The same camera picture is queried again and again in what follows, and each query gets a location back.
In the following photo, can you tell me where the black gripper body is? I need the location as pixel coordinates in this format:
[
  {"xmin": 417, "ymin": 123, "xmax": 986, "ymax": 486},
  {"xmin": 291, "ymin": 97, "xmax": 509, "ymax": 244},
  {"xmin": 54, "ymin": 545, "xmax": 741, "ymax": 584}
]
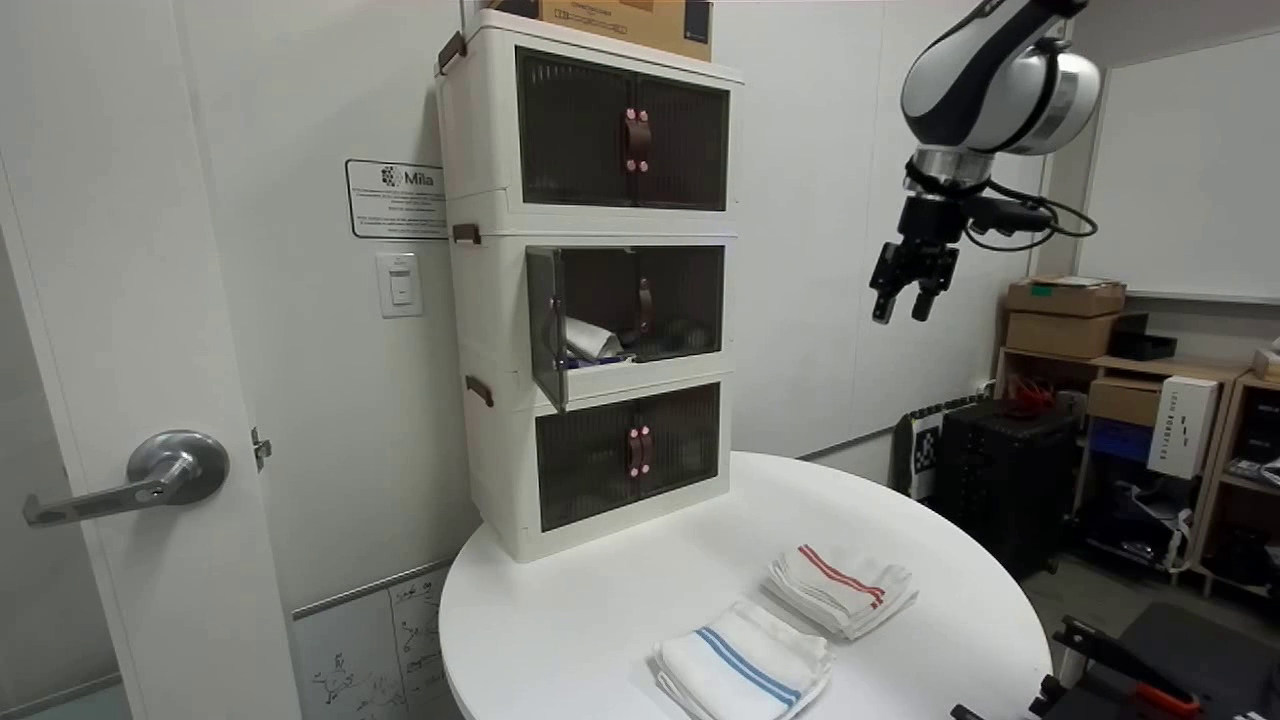
[{"xmin": 881, "ymin": 190, "xmax": 968, "ymax": 298}]

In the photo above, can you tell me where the tinted drawer door with handle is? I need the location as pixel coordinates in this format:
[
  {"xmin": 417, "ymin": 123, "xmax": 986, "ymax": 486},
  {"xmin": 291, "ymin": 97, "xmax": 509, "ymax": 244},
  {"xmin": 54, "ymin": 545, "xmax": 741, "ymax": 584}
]
[{"xmin": 623, "ymin": 244, "xmax": 730, "ymax": 363}]

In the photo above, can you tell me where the white item inside drawer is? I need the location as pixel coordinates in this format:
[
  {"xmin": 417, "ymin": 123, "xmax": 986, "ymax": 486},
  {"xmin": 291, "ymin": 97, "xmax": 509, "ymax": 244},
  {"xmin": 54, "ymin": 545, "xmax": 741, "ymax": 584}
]
[{"xmin": 558, "ymin": 313, "xmax": 630, "ymax": 372}]

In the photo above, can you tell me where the tinted open drawer door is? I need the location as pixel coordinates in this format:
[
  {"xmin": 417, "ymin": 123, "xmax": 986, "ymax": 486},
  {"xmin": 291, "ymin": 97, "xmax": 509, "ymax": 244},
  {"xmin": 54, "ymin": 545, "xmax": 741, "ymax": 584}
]
[{"xmin": 523, "ymin": 244, "xmax": 571, "ymax": 414}]

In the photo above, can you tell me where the white stacked drawer cabinet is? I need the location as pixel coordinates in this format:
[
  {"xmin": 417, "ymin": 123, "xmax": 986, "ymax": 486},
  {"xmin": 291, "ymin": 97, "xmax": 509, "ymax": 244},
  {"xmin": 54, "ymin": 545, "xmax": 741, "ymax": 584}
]
[{"xmin": 432, "ymin": 8, "xmax": 746, "ymax": 565}]

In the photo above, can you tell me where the white room door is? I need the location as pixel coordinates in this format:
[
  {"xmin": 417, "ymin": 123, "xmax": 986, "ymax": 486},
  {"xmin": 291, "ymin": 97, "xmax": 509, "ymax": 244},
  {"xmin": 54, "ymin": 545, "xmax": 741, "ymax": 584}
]
[{"xmin": 0, "ymin": 0, "xmax": 304, "ymax": 720}]

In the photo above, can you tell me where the large cardboard box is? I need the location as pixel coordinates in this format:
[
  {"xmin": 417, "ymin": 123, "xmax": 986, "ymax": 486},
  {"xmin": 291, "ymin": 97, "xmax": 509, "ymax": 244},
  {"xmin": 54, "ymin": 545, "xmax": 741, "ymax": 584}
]
[{"xmin": 999, "ymin": 307, "xmax": 1119, "ymax": 363}]

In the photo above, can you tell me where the flat cardboard box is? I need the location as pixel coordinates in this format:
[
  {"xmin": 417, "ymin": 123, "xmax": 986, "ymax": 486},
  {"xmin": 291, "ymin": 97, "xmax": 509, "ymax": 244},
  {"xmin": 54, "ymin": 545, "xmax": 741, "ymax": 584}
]
[{"xmin": 1003, "ymin": 278, "xmax": 1132, "ymax": 322}]

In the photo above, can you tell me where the black and white poster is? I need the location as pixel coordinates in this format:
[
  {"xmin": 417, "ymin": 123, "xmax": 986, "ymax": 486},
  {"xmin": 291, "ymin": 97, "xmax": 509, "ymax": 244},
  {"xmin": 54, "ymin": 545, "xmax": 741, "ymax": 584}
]
[{"xmin": 903, "ymin": 405, "xmax": 953, "ymax": 504}]

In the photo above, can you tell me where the black rolling cart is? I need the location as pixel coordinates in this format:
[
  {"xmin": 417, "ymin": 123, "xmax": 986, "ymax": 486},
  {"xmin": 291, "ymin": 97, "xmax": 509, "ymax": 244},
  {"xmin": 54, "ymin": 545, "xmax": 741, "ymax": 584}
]
[{"xmin": 927, "ymin": 396, "xmax": 1090, "ymax": 582}]

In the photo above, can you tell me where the small cardboard box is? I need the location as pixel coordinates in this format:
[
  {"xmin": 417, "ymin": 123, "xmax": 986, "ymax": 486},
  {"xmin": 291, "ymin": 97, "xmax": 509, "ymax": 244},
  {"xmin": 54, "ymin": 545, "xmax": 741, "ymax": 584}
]
[{"xmin": 1085, "ymin": 376, "xmax": 1173, "ymax": 434}]

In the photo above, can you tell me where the white product box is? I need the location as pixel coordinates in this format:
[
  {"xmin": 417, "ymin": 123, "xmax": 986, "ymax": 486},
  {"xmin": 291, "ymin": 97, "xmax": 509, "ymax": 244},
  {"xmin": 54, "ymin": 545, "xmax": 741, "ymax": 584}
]
[{"xmin": 1143, "ymin": 372, "xmax": 1226, "ymax": 486}]

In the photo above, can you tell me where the red striped white towel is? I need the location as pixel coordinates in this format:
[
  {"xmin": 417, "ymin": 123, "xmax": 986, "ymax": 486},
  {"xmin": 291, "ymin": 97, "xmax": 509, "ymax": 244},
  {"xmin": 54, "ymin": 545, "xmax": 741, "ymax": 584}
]
[{"xmin": 759, "ymin": 539, "xmax": 924, "ymax": 648}]

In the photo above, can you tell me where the wooden storage shelf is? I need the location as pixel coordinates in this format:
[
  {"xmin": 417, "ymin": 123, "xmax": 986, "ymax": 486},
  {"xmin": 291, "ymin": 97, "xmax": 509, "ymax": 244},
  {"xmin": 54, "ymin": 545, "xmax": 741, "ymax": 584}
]
[{"xmin": 991, "ymin": 349, "xmax": 1280, "ymax": 610}]

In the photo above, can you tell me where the brown cardboard box on cabinet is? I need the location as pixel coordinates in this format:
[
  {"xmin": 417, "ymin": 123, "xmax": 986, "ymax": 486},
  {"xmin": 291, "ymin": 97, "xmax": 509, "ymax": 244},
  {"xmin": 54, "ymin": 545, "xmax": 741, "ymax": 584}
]
[{"xmin": 456, "ymin": 0, "xmax": 717, "ymax": 64}]

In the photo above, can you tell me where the blue striped white towel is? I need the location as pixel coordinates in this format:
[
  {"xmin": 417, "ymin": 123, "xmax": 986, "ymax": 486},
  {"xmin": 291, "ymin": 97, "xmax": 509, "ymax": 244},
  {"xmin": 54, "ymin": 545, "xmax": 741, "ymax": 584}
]
[{"xmin": 646, "ymin": 600, "xmax": 834, "ymax": 720}]

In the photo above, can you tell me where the black and orange tool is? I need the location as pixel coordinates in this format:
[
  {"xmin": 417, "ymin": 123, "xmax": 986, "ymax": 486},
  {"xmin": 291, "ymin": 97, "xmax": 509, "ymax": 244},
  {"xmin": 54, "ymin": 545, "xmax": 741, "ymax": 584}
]
[{"xmin": 1050, "ymin": 620, "xmax": 1208, "ymax": 720}]

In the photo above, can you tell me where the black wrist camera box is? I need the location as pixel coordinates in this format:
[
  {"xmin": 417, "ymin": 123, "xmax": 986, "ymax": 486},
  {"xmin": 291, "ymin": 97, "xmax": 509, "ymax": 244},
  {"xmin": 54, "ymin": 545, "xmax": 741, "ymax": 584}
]
[{"xmin": 965, "ymin": 192, "xmax": 1059, "ymax": 242}]

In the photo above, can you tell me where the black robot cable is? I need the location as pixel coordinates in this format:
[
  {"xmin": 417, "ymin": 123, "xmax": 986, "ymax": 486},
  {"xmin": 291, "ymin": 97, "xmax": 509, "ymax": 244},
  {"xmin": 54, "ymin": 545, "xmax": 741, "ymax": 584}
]
[{"xmin": 965, "ymin": 175, "xmax": 1106, "ymax": 259}]

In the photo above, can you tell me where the white wall board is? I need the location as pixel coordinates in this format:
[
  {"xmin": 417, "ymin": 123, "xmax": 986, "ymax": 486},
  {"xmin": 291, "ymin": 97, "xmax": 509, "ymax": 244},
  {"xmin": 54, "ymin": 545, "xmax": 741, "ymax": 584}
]
[{"xmin": 1072, "ymin": 31, "xmax": 1280, "ymax": 307}]

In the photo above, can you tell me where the white light switch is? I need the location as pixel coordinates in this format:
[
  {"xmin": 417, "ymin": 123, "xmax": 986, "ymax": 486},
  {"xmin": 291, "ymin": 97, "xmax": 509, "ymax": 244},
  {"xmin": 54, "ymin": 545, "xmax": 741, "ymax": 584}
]
[{"xmin": 377, "ymin": 248, "xmax": 427, "ymax": 324}]

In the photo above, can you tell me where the white wall sign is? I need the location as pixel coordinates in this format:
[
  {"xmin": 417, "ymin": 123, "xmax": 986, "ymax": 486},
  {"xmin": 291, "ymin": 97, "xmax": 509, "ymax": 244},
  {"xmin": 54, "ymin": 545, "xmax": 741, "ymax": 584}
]
[{"xmin": 339, "ymin": 157, "xmax": 453, "ymax": 244}]

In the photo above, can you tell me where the wall diagram sheet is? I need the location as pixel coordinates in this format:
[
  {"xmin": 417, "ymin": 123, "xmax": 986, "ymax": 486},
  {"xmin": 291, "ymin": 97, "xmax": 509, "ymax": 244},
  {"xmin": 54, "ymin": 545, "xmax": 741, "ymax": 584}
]
[{"xmin": 291, "ymin": 565, "xmax": 453, "ymax": 720}]

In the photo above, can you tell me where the silver door lever handle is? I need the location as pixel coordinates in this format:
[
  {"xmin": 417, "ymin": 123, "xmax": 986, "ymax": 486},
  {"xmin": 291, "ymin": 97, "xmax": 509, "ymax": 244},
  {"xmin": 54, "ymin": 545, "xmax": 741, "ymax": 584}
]
[{"xmin": 22, "ymin": 423, "xmax": 231, "ymax": 531}]

